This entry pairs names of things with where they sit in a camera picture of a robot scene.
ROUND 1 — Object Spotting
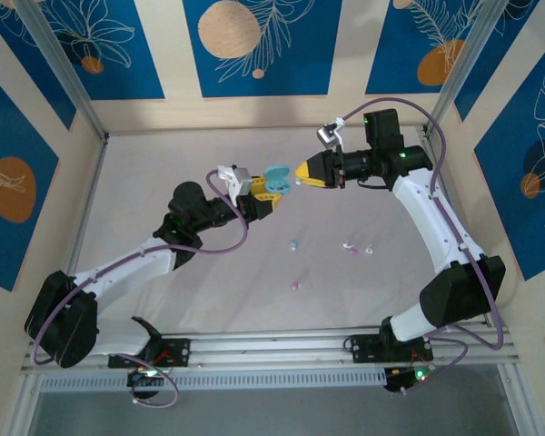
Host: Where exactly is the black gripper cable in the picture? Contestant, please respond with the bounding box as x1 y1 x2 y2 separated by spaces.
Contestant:
356 177 394 190

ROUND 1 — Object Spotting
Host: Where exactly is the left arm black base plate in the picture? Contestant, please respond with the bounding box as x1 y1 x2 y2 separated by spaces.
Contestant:
107 338 192 368

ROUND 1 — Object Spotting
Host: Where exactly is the grey slotted cable duct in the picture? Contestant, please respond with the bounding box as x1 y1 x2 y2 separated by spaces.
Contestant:
38 368 387 394

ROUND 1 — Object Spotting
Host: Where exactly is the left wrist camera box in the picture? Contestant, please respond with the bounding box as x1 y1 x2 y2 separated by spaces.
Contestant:
215 163 253 206

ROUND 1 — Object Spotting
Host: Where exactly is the blue earbud charging case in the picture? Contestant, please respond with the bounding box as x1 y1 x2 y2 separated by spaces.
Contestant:
263 163 296 196

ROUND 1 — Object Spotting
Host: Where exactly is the aluminium mounting rail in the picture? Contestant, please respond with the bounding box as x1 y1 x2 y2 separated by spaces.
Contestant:
20 329 521 376

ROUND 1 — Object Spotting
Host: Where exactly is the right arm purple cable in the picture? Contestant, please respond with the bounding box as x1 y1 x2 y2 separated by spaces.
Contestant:
338 97 505 395

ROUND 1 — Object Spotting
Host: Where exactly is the aluminium corner post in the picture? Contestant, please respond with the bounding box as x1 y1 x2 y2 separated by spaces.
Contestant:
422 0 514 137
13 0 110 143

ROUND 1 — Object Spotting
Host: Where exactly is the aluminium side rail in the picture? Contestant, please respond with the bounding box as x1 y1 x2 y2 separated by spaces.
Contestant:
47 135 109 338
418 126 494 328

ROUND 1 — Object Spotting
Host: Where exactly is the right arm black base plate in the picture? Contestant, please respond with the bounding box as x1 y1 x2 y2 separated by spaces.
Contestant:
344 334 435 364

